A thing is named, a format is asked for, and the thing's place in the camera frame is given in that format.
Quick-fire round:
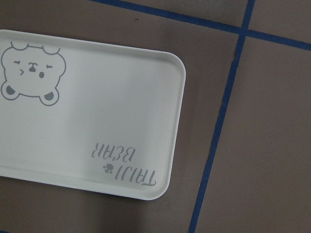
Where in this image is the cream bear tray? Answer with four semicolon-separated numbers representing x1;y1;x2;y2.
0;30;186;200

